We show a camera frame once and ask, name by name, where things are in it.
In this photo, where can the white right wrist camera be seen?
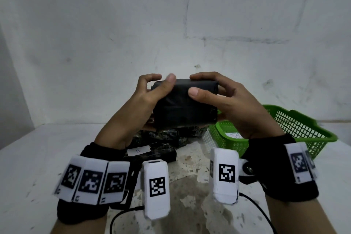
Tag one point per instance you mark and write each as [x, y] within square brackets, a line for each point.
[225, 176]

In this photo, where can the pile of black packets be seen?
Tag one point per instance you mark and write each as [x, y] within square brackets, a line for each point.
[164, 139]

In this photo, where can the left white marker tag strip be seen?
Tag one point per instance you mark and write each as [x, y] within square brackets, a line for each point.
[90, 180]

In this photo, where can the black left wrist band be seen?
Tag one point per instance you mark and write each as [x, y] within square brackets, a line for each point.
[79, 212]

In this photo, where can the person's right hand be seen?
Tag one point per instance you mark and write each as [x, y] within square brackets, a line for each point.
[241, 110]

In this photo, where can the person's right thumb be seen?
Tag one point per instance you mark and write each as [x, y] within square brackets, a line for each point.
[203, 96]

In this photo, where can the person's left hand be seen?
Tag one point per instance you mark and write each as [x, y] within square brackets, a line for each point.
[123, 121]

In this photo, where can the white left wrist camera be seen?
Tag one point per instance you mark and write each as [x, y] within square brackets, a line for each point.
[156, 187]

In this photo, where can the white paper label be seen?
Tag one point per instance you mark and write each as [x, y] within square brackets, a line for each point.
[236, 135]
[138, 150]

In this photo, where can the black packet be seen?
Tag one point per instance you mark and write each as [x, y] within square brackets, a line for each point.
[183, 110]

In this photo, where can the right white marker tag strip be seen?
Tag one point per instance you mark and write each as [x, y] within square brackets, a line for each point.
[299, 162]

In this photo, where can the black right wrist band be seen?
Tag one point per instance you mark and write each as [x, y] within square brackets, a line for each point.
[274, 157]

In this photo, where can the black wrist band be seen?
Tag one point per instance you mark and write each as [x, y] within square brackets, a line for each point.
[274, 157]
[79, 212]

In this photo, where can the white marker tag strip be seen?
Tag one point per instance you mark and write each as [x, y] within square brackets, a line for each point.
[90, 180]
[299, 162]

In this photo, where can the person's left thumb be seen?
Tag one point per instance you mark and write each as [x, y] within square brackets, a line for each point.
[165, 86]

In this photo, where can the person's right forearm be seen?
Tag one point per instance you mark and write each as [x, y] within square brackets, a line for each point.
[297, 218]

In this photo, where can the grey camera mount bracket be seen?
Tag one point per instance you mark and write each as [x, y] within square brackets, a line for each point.
[246, 170]

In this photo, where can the green plastic basket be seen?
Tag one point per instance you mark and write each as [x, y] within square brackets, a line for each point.
[296, 129]

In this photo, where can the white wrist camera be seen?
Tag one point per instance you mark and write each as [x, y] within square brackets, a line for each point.
[156, 187]
[225, 176]

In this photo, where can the person's left forearm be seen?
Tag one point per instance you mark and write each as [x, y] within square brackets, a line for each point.
[79, 228]

